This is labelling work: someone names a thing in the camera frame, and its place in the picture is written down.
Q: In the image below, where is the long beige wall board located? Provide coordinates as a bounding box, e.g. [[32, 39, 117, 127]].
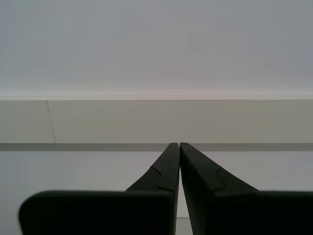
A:
[[0, 99, 313, 144]]

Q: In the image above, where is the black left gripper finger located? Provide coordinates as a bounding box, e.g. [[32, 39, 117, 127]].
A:
[[179, 142, 313, 235], [19, 142, 181, 235]]

